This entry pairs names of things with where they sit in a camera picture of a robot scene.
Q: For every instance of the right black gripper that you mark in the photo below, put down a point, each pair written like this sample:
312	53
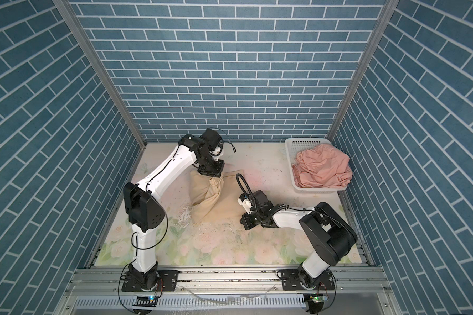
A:
246	222

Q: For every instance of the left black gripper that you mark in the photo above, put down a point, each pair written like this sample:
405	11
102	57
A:
217	171

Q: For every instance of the beige shorts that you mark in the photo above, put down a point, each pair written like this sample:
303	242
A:
215	199

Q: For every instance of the white plastic basket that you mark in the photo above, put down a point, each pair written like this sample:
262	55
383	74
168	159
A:
295	145

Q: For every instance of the pink shorts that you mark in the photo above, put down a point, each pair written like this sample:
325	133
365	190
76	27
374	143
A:
322	167

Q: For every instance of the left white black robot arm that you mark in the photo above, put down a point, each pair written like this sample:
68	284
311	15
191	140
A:
142	199

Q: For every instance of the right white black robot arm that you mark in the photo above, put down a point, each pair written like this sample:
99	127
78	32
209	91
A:
330	236

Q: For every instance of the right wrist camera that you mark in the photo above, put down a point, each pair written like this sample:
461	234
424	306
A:
245	203

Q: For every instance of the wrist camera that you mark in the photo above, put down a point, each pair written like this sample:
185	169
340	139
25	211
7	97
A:
245	203
214	141

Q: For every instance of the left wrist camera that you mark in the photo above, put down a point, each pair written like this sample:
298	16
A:
214	141

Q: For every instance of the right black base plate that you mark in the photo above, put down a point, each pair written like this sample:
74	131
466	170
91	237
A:
295	280

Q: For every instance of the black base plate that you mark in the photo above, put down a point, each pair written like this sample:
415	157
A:
153	281
295	280

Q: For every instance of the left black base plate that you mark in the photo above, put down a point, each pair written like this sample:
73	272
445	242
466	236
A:
153	281

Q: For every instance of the aluminium front rail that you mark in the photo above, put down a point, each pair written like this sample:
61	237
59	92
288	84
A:
349	289

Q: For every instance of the left aluminium corner post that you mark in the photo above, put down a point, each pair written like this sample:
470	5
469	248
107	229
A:
67	13

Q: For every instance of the aluminium corner post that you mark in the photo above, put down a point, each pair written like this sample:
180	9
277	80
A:
67	13
372	44

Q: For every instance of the right aluminium corner post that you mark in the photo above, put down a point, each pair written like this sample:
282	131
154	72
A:
372	44

